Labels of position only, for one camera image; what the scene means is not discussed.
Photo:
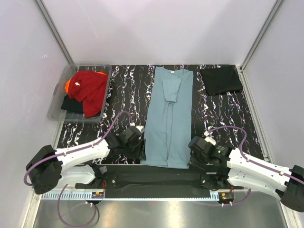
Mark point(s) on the white slotted cable duct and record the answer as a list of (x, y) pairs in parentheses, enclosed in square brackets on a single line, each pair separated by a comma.
[(73, 195)]

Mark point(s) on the orange t-shirt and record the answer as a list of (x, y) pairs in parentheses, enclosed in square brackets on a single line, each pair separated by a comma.
[(67, 86)]

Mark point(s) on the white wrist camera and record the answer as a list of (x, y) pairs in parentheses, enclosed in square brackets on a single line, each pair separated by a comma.
[(141, 128), (208, 138)]

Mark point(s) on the blue t-shirt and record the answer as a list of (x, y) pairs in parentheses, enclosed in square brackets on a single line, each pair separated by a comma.
[(168, 125)]

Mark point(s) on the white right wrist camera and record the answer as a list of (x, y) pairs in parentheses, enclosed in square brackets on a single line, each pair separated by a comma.
[(208, 138)]

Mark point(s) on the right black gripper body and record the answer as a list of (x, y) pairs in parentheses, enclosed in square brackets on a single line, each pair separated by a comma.
[(199, 161)]

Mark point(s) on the folded black t-shirt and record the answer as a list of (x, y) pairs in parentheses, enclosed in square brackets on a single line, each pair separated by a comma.
[(221, 80)]

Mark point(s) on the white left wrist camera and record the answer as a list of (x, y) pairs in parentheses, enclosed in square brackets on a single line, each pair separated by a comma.
[(141, 128)]

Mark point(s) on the black t-shirt in bin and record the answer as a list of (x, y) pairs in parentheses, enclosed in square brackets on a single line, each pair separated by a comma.
[(72, 105)]

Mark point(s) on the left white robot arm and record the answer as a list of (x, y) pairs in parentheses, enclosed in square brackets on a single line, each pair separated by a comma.
[(51, 167)]

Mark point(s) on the red t-shirt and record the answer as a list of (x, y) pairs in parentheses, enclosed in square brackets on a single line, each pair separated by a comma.
[(89, 87)]

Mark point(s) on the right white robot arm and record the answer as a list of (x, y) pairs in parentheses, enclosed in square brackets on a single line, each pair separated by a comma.
[(283, 183)]

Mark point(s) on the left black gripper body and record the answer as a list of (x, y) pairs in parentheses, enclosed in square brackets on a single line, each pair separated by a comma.
[(135, 150)]

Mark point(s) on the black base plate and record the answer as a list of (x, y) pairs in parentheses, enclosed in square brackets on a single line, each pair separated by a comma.
[(148, 182)]

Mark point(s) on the clear plastic bin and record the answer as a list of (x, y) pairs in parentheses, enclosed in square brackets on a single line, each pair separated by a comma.
[(56, 113)]

